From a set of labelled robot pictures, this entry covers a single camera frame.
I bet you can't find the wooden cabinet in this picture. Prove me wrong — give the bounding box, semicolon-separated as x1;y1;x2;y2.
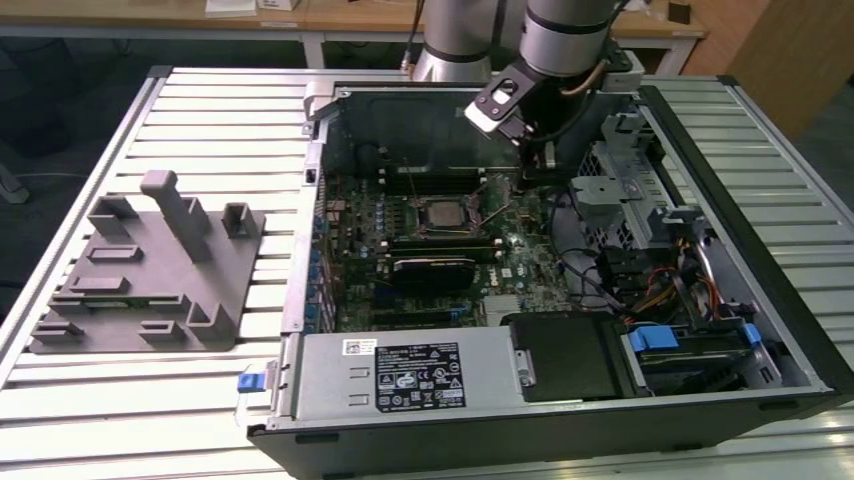
680;0;854;146

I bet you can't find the blue case latch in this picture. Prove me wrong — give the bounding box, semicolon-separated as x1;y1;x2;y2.
236;366;269;396

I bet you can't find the silver metal drive cage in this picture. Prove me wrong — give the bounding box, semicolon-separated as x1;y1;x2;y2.
566;112;713;254

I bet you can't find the grey flat cable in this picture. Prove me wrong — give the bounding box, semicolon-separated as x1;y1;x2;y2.
692;234;729;321

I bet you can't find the silver power supply unit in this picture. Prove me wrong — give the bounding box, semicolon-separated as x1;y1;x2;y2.
264;327;539;432

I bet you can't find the white cardboard box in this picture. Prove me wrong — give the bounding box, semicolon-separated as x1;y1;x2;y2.
203;0;260;19

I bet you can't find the tan sheathed cable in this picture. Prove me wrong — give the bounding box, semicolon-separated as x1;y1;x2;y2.
559;57;606;97

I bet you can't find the black RAM stick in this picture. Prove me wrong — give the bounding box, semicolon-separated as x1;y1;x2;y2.
390;247;500;261
386;238;496;250

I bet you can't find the metal socket cover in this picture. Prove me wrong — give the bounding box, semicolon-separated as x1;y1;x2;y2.
470;177;520;221

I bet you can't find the CPU socket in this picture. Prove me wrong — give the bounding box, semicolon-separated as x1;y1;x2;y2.
411;193;483;237

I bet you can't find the grey side wrist camera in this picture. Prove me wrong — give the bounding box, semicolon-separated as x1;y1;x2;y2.
598;47;647;95

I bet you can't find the grey parts rack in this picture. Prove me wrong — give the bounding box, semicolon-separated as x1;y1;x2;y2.
29;169;268;355

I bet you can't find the orange yellow wire bundle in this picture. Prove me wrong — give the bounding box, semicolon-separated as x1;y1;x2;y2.
623;264;729;324

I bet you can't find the small silver heatsink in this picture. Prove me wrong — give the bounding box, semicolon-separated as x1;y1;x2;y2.
483;294;527;317

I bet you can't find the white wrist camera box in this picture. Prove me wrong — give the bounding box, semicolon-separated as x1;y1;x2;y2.
463;73;530;135

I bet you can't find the grey metal stand foot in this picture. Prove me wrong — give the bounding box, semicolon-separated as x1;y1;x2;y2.
0;162;31;205

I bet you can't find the green motherboard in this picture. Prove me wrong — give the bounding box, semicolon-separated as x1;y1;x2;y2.
318;169;606;335

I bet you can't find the silver CPU chip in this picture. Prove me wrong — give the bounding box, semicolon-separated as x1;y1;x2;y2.
426;199;468;229

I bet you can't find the black open PC case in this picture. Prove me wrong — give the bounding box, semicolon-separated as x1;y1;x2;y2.
244;79;854;480

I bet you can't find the wooden desk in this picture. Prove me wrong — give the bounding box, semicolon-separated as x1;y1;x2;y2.
0;0;710;77

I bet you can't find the hard disk in blue carrier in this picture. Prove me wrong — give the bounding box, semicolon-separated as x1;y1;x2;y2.
619;322;766;399

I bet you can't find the black graphics card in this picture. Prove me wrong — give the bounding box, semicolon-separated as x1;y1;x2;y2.
390;257;479;294

